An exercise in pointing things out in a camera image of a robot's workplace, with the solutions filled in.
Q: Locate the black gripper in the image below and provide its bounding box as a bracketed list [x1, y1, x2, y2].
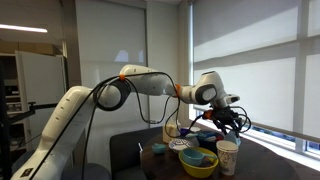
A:
[208, 107, 241, 138]

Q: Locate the light blue object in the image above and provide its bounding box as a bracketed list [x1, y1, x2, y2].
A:
[225, 131, 241, 146]

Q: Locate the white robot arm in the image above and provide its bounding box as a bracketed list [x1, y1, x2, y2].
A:
[10, 65, 241, 180]

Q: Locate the dark blue bowl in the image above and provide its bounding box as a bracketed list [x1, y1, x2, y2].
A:
[193, 131, 224, 152]

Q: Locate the teal bowl in yellow bowl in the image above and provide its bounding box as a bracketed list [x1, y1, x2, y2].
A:
[181, 148, 217, 166]

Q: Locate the patterned paper cup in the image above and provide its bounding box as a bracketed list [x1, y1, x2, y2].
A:
[216, 140, 238, 176]

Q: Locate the patterned white plate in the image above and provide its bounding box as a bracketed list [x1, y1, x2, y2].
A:
[168, 138, 193, 153]

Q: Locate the round dark wooden table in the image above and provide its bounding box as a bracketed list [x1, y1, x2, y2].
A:
[141, 134, 300, 180]

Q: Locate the glass jar with label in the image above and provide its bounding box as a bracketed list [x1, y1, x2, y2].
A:
[162, 124, 180, 143]

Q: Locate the teal measuring scoop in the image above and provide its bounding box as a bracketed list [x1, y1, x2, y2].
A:
[152, 143, 166, 155]

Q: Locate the white roller window blind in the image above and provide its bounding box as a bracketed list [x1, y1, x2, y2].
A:
[192, 0, 320, 141]

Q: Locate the dark upholstered chair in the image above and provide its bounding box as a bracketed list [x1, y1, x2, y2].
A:
[109, 127, 161, 180]

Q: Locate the white whiteboard panel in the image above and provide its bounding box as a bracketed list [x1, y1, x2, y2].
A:
[15, 51, 66, 151]

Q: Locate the ceiling light strip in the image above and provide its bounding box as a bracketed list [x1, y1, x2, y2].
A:
[0, 24, 48, 33]

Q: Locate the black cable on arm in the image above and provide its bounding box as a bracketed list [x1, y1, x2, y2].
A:
[29, 71, 253, 180]

